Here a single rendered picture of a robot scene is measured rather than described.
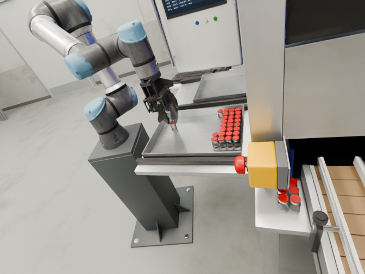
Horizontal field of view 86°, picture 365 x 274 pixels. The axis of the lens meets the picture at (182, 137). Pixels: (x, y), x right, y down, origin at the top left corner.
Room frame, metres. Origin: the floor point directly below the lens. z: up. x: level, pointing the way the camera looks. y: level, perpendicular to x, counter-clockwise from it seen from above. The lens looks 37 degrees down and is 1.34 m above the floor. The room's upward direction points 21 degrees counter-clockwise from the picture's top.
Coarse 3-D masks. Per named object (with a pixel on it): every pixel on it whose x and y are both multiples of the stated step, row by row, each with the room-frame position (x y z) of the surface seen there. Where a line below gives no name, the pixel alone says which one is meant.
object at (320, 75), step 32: (352, 32) 0.26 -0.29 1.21; (288, 64) 0.29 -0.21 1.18; (320, 64) 0.27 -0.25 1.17; (352, 64) 0.25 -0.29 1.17; (288, 96) 0.29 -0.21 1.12; (320, 96) 0.27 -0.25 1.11; (352, 96) 0.25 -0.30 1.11; (288, 128) 0.29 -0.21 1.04; (320, 128) 0.26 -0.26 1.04; (352, 128) 0.24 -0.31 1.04
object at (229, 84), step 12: (216, 72) 1.00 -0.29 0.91; (228, 72) 0.97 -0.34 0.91; (240, 72) 0.94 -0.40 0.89; (204, 84) 0.98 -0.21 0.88; (216, 84) 0.93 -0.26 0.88; (228, 84) 0.89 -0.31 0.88; (240, 84) 0.84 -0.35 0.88; (204, 96) 0.86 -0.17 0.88; (216, 96) 0.76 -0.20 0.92; (228, 96) 0.73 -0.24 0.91; (240, 96) 0.71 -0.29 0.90
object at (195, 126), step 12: (204, 108) 0.70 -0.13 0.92; (216, 108) 0.67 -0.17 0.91; (228, 108) 0.65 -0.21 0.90; (180, 120) 0.73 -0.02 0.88; (192, 120) 0.70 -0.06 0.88; (204, 120) 0.66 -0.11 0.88; (216, 120) 0.64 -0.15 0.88; (156, 132) 0.67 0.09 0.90; (168, 132) 0.68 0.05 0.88; (180, 132) 0.65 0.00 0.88; (192, 132) 0.62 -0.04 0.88; (204, 132) 0.59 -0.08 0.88; (156, 144) 0.63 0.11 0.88; (168, 144) 0.60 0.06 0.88; (180, 144) 0.57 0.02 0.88; (192, 144) 0.55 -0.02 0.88; (204, 144) 0.53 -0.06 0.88; (144, 156) 0.55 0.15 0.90; (156, 156) 0.53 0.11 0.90; (168, 156) 0.51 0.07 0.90; (180, 156) 0.49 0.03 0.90; (192, 156) 0.47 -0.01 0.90; (204, 156) 0.45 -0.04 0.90; (216, 156) 0.43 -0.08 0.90; (228, 156) 0.42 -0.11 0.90
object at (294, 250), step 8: (296, 168) 0.31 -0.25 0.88; (296, 176) 0.29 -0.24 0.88; (280, 240) 0.29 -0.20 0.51; (288, 240) 0.28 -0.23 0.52; (296, 240) 0.27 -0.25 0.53; (304, 240) 0.26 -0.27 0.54; (280, 248) 0.29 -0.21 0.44; (288, 248) 0.28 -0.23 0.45; (296, 248) 0.27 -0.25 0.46; (304, 248) 0.26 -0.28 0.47; (280, 256) 0.29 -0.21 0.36; (288, 256) 0.28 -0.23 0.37; (296, 256) 0.27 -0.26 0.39; (304, 256) 0.25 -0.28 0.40; (312, 256) 0.24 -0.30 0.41; (280, 264) 0.29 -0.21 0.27; (288, 264) 0.28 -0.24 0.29; (296, 264) 0.26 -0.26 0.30; (304, 264) 0.25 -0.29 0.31; (312, 264) 0.24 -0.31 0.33; (280, 272) 0.29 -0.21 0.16; (288, 272) 0.28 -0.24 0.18; (296, 272) 0.26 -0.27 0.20; (304, 272) 0.25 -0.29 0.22; (312, 272) 0.23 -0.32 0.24
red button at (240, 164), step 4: (240, 156) 0.30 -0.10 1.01; (236, 160) 0.29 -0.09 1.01; (240, 160) 0.28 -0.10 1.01; (244, 160) 0.29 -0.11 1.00; (236, 164) 0.28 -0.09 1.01; (240, 164) 0.28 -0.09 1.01; (244, 164) 0.28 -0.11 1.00; (236, 168) 0.28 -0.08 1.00; (240, 168) 0.27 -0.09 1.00; (244, 168) 0.27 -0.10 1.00; (236, 172) 0.28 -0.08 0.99; (240, 172) 0.27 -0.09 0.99; (244, 172) 0.27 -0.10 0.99
